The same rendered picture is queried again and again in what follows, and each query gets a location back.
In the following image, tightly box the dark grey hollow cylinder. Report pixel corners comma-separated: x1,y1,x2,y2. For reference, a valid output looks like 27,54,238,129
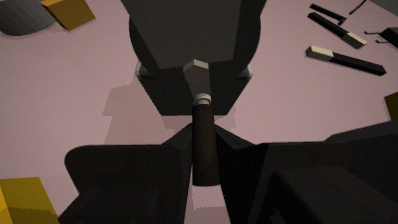
0,0,57,36

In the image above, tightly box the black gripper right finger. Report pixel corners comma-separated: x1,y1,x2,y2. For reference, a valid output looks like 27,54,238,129
215,124,353,224

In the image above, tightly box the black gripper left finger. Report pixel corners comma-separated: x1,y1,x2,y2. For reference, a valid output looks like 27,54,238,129
64,123,192,224

